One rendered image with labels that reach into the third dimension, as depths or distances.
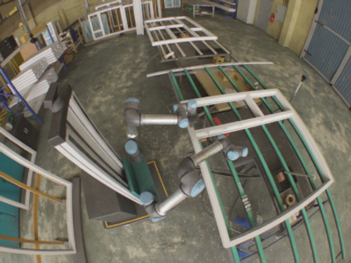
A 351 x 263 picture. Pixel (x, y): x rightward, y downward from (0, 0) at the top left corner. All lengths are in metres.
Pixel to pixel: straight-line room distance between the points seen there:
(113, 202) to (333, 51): 7.68
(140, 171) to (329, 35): 7.55
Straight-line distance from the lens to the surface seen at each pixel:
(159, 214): 1.16
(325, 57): 7.44
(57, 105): 0.67
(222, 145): 1.14
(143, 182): 1.49
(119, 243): 2.30
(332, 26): 7.43
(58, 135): 0.58
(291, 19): 8.16
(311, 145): 2.08
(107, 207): 1.43
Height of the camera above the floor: 2.11
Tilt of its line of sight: 55 degrees down
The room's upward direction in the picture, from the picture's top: 4 degrees counter-clockwise
